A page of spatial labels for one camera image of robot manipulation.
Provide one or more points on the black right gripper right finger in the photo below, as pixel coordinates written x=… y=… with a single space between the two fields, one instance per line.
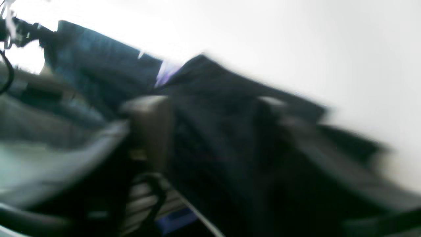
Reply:
x=329 y=171

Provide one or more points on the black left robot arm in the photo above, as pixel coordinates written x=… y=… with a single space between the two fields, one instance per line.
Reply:
x=15 y=31

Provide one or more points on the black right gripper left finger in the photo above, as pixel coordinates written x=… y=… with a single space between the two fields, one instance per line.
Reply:
x=65 y=178

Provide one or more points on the black T-shirt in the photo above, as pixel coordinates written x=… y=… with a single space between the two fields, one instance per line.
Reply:
x=243 y=153

